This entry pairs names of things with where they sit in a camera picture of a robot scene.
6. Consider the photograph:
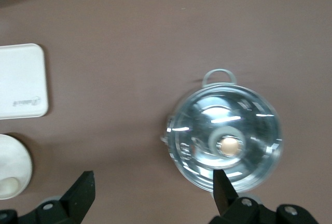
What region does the brown table cover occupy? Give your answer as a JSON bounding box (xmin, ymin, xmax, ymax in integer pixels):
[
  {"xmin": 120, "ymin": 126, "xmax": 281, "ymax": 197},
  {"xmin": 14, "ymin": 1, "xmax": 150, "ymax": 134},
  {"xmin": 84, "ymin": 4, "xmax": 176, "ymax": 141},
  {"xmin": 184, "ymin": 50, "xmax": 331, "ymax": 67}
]
[{"xmin": 0, "ymin": 0, "xmax": 332, "ymax": 224}]

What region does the grey electric cooking pot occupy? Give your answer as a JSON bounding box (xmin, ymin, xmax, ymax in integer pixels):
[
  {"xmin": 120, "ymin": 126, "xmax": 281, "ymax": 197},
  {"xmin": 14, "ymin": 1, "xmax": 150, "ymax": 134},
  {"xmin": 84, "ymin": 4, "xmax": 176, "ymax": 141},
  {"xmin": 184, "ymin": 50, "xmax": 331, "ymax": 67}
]
[{"xmin": 160, "ymin": 68, "xmax": 283, "ymax": 193}]

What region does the white steamed bun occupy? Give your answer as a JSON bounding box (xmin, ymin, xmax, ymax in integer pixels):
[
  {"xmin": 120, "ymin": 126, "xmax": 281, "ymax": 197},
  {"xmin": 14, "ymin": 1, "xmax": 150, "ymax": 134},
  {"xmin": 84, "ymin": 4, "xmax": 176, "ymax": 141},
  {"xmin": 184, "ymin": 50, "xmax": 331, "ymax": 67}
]
[{"xmin": 0, "ymin": 177, "xmax": 21, "ymax": 197}]

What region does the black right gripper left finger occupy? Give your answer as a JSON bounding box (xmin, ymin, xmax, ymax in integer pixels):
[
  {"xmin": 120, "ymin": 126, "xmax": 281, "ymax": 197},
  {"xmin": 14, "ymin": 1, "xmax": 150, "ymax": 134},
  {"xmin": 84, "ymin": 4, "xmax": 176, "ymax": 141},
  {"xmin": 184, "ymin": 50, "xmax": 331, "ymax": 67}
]
[{"xmin": 61, "ymin": 170, "xmax": 96, "ymax": 223}]

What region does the beige rectangular rabbit tray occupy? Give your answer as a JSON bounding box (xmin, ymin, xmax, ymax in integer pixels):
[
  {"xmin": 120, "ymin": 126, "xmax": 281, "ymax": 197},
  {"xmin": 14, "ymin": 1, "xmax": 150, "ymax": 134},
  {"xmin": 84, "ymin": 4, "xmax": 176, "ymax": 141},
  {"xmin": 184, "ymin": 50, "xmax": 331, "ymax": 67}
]
[{"xmin": 0, "ymin": 43, "xmax": 49, "ymax": 120}]

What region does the glass pot lid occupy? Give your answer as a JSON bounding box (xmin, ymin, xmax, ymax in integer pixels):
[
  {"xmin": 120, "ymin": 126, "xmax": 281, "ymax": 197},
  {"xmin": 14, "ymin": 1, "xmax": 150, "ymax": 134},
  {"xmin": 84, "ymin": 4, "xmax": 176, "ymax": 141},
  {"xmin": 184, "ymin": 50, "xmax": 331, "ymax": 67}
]
[{"xmin": 168, "ymin": 83, "xmax": 283, "ymax": 193}]

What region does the cream round plate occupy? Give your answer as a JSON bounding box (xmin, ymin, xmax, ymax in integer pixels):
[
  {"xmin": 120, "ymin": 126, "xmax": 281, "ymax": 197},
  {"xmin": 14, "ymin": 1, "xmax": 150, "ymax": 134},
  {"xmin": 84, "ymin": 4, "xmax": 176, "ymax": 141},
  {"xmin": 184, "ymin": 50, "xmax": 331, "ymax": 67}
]
[{"xmin": 0, "ymin": 133, "xmax": 35, "ymax": 200}]

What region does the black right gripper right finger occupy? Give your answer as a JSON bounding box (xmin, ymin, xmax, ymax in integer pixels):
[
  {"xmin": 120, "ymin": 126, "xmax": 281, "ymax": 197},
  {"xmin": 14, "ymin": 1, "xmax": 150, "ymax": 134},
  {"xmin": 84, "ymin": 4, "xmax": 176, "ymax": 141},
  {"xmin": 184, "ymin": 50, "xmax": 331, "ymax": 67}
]
[{"xmin": 212, "ymin": 169, "xmax": 240, "ymax": 216}]

